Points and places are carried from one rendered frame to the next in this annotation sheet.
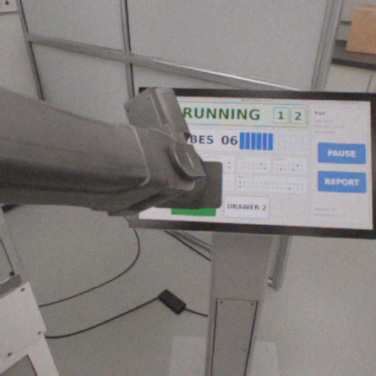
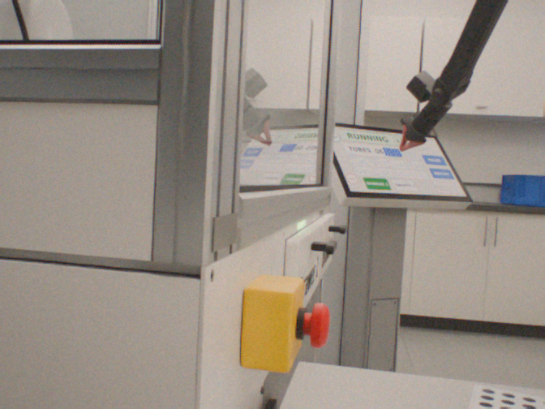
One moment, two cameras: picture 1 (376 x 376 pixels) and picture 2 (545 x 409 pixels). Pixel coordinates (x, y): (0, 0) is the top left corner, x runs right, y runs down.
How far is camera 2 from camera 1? 1.36 m
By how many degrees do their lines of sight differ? 42
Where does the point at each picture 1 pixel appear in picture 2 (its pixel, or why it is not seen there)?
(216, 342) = (369, 363)
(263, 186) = (407, 174)
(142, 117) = (426, 79)
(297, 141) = (411, 153)
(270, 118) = (393, 141)
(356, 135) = (435, 152)
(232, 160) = (385, 161)
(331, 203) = (443, 183)
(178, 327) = not seen: outside the picture
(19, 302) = not seen: hidden behind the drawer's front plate
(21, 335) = not seen: hidden behind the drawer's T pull
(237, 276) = (385, 270)
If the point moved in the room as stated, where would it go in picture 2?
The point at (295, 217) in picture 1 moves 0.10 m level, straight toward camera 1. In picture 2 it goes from (430, 191) to (444, 191)
